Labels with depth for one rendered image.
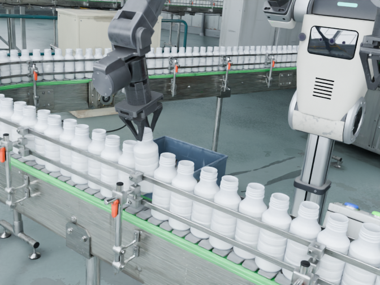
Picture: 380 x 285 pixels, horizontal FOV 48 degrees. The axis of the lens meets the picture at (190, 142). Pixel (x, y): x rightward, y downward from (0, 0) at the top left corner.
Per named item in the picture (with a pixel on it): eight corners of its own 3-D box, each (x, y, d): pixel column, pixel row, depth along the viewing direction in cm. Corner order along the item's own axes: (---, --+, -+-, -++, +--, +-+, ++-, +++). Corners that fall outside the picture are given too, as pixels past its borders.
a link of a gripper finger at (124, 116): (122, 141, 102) (116, 106, 97) (142, 128, 106) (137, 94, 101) (143, 149, 98) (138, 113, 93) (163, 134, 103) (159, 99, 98)
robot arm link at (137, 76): (150, 49, 92) (130, 45, 95) (128, 60, 87) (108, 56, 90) (154, 79, 95) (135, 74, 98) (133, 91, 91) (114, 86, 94)
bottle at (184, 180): (197, 224, 105) (203, 163, 100) (184, 234, 100) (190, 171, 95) (177, 216, 108) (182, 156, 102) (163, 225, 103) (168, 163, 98)
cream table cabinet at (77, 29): (133, 98, 607) (137, 11, 567) (157, 109, 561) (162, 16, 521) (57, 105, 543) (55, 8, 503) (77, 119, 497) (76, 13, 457)
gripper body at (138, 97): (114, 113, 97) (108, 83, 93) (143, 95, 103) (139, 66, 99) (135, 120, 93) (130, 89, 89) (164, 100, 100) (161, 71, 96)
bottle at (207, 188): (195, 241, 98) (202, 176, 93) (186, 228, 103) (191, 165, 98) (219, 238, 100) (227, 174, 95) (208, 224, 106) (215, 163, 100)
